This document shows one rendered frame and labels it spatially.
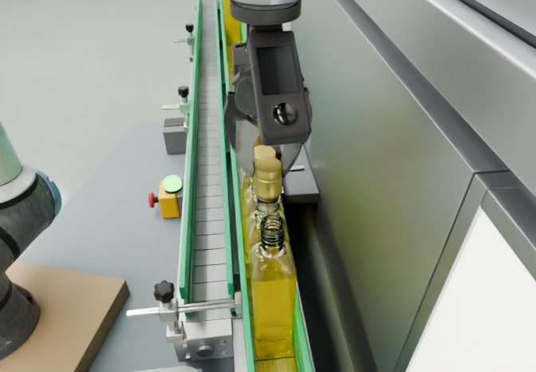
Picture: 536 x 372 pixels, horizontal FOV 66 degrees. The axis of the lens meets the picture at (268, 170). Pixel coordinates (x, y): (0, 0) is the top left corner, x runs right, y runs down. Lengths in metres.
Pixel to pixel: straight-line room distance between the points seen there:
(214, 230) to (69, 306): 0.31
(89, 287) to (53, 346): 0.13
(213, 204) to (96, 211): 0.37
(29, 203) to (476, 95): 0.72
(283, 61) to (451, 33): 0.15
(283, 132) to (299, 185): 0.58
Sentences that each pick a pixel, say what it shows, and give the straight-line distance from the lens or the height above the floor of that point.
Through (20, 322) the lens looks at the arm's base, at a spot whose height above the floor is 0.83.
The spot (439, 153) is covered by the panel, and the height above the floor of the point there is 1.30.
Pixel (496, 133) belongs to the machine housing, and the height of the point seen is 1.35.
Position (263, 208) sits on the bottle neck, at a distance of 0.54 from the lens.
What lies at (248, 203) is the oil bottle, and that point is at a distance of 0.60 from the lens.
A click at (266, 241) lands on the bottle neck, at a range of 0.50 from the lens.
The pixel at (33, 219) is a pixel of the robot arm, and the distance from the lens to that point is 0.85.
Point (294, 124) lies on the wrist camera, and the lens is 0.38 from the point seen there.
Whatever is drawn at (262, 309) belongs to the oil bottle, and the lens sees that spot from 0.58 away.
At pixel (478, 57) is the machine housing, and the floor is 1.38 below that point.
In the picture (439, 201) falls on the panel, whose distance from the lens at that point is 0.36.
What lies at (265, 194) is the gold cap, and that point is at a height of 1.15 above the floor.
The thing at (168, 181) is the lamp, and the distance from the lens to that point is 1.02.
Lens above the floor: 1.50
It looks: 39 degrees down
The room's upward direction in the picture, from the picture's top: straight up
